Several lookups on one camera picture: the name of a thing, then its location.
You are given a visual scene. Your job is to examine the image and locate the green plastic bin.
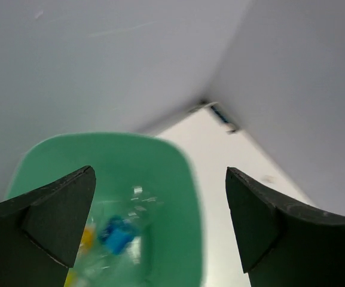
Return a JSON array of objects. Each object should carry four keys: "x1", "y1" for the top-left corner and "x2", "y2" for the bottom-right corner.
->
[{"x1": 6, "y1": 133, "x2": 203, "y2": 286}]

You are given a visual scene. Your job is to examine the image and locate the left blue table sticker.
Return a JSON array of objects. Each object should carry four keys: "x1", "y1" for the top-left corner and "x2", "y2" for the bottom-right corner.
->
[{"x1": 209, "y1": 103, "x2": 230, "y2": 124}]

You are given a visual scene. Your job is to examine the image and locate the yellow cap small bottle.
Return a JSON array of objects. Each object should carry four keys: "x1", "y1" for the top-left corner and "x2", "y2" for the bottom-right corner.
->
[{"x1": 64, "y1": 223, "x2": 96, "y2": 287}]

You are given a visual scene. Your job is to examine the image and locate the blue label bottle white cap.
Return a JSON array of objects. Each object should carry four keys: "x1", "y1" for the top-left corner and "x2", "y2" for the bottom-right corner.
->
[{"x1": 98, "y1": 186, "x2": 164, "y2": 255}]

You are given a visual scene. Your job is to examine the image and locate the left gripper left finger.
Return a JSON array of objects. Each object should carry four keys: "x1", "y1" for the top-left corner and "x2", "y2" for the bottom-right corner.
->
[{"x1": 0, "y1": 166, "x2": 96, "y2": 286}]

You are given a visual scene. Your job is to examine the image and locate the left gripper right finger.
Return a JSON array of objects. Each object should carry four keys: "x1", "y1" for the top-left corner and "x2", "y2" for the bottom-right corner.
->
[{"x1": 225, "y1": 167, "x2": 345, "y2": 286}]

